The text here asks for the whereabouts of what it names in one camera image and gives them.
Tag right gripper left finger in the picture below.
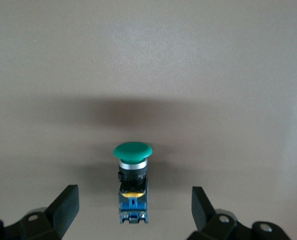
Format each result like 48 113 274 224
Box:
0 184 80 240

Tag green mushroom push button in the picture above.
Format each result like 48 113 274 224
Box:
113 141 154 225

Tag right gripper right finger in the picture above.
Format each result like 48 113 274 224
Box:
188 186 293 240

